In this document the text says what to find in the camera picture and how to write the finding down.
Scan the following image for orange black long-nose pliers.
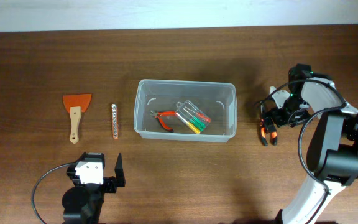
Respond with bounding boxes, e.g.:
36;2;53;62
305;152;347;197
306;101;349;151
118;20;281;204
259;105;278;146

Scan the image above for red small cutting pliers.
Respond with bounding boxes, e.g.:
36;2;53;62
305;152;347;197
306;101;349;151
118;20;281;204
149;110;177;133

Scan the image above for clear screwdriver set case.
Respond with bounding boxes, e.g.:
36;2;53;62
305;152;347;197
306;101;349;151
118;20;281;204
175;100;212;134

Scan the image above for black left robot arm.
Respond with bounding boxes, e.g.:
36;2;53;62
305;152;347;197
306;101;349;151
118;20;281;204
62;152;126;224

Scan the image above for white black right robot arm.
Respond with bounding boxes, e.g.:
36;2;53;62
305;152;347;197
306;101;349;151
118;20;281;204
257;63;358;223

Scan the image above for clear plastic container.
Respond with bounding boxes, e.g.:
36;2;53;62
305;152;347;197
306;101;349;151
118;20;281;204
134;79;237;142

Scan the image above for orange socket bit holder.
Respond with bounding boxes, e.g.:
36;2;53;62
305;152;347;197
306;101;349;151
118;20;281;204
111;104;119;139

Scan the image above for orange scraper wooden handle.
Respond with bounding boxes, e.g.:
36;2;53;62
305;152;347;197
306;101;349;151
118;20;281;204
62;93;92;144

